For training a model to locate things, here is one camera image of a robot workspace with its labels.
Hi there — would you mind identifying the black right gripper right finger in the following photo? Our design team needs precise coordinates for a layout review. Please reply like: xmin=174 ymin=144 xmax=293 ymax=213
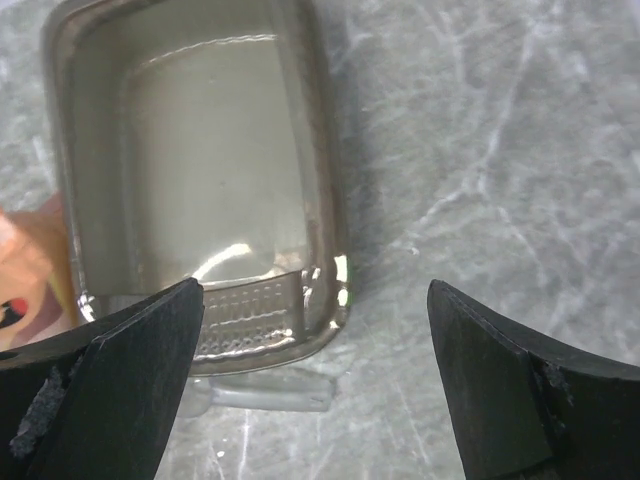
xmin=427 ymin=280 xmax=639 ymax=479

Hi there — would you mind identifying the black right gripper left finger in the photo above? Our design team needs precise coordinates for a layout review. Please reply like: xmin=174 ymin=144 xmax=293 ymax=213
xmin=1 ymin=278 xmax=203 ymax=479

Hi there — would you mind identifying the orange cat litter bag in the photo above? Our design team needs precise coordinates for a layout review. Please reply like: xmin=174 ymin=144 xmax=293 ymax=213
xmin=1 ymin=194 xmax=79 ymax=351

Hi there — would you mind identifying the clear plastic litter scoop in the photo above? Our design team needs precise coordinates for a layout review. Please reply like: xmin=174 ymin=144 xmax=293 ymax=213
xmin=178 ymin=367 xmax=336 ymax=418

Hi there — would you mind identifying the grey plastic litter box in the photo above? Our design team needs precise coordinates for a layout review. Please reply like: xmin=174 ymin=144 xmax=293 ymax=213
xmin=42 ymin=1 xmax=350 ymax=376

